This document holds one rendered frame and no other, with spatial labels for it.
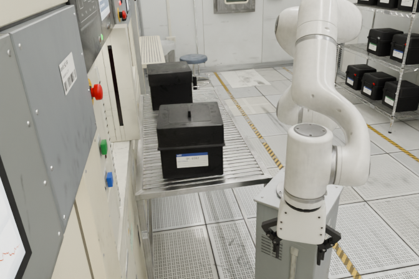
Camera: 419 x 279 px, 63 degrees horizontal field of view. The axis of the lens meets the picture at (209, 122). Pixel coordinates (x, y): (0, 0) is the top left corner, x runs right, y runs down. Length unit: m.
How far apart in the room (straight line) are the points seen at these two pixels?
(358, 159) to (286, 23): 0.45
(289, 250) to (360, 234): 1.10
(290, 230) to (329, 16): 0.47
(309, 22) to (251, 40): 5.18
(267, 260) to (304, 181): 0.95
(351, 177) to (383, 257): 1.77
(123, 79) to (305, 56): 1.00
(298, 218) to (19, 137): 0.56
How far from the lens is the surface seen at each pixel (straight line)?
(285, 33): 0.99
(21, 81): 0.43
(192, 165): 1.53
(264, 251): 1.58
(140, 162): 1.72
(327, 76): 0.74
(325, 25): 0.80
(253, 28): 5.94
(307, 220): 0.76
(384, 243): 2.53
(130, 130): 1.68
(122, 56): 1.56
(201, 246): 2.32
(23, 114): 0.42
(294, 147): 0.66
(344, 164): 0.68
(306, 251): 1.47
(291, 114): 1.24
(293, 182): 0.70
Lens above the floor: 1.61
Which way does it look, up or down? 24 degrees down
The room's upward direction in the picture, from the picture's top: 2 degrees counter-clockwise
